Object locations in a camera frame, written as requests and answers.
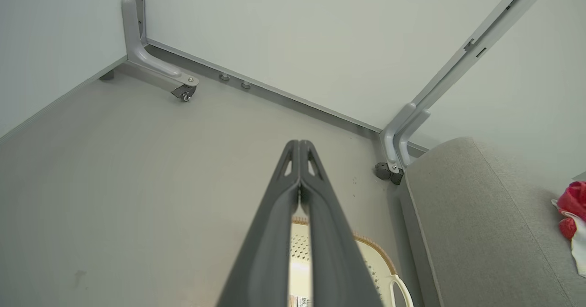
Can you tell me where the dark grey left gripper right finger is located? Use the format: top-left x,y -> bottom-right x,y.
299,140 -> 384,307

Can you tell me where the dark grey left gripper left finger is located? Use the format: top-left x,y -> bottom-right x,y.
215,140 -> 301,307

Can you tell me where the red clothing with white patch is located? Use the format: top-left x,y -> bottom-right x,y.
551,181 -> 586,278

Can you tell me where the cream laundry basket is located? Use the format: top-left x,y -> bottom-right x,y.
288,216 -> 415,307

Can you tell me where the wide white partition panel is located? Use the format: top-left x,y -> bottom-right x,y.
140,0 -> 520,131

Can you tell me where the white partition panel beside sofa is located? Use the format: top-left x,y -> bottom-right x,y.
410,0 -> 586,182

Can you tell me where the grey partition post with caster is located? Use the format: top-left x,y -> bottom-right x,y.
374,0 -> 559,186
121,0 -> 200,102

